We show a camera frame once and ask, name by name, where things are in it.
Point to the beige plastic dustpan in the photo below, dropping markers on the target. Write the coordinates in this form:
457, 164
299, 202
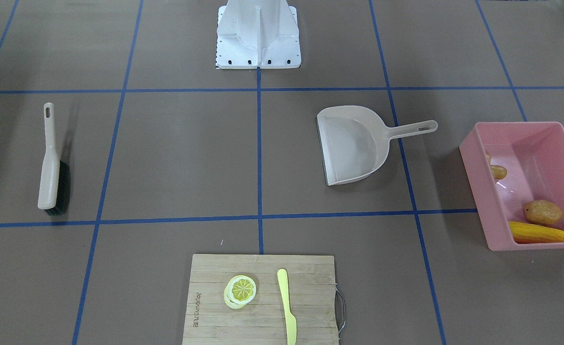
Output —
355, 142

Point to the tan toy ginger root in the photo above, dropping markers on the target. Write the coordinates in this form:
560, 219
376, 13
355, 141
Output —
497, 171

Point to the beige hand brush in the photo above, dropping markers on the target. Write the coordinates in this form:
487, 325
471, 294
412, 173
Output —
54, 183

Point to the yellow toy corn cob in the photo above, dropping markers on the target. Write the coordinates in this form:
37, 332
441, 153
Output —
527, 233

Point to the brown toy potato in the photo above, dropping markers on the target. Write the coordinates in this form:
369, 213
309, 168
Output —
542, 212

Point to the pink plastic bin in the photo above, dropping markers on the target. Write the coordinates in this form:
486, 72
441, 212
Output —
533, 154

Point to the yellow plastic knife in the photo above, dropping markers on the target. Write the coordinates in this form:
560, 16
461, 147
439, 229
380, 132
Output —
290, 319

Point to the yellow toy lemon slice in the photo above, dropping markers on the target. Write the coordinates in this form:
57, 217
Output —
240, 291

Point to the bamboo cutting board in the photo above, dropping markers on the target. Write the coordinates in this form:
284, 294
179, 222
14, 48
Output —
313, 296

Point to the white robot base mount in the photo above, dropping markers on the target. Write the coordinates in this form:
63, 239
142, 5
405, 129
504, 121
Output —
258, 34

